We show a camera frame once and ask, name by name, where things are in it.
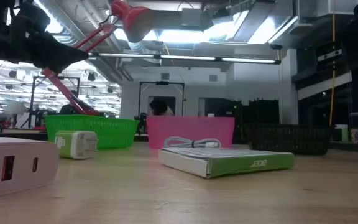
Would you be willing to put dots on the green and white charger cube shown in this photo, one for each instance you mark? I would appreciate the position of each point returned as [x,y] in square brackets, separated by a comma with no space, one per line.
[73,144]

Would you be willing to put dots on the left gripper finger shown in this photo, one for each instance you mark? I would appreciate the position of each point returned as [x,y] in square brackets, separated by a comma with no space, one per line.
[57,54]

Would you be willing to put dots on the black storage shelves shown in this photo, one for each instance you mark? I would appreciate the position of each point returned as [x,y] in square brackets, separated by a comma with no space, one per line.
[259,112]

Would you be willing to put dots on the green and white cup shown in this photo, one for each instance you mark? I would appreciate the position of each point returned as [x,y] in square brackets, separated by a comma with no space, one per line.
[343,133]

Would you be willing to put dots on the grey wall vent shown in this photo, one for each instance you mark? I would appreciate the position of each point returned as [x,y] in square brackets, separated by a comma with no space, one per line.
[213,77]
[165,76]

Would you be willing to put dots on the black plastic basket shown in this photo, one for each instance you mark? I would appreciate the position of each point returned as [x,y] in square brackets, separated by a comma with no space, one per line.
[291,140]

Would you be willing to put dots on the pink plastic bin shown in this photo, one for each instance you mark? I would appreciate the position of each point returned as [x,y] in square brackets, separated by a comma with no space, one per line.
[191,127]

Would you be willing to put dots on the small white object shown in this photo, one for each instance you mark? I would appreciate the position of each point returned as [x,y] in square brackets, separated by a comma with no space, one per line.
[210,115]

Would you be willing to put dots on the red desk lamp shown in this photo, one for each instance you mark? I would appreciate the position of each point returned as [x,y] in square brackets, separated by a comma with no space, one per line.
[129,15]

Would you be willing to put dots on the large white USB charger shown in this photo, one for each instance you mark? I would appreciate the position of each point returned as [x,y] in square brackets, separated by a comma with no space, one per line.
[17,168]

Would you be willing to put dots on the long ceiling light bar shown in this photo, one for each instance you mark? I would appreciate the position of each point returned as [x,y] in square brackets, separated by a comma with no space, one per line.
[185,58]

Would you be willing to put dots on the green and white box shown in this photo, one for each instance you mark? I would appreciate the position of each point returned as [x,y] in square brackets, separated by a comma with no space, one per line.
[250,163]

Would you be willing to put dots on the white lamp shade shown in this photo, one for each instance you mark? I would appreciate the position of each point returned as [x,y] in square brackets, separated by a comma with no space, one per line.
[14,108]

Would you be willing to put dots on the printed drink can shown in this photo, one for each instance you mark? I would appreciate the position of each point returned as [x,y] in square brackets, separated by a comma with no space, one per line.
[355,136]

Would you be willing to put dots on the green plastic basket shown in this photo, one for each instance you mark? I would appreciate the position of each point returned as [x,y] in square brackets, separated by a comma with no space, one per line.
[110,132]

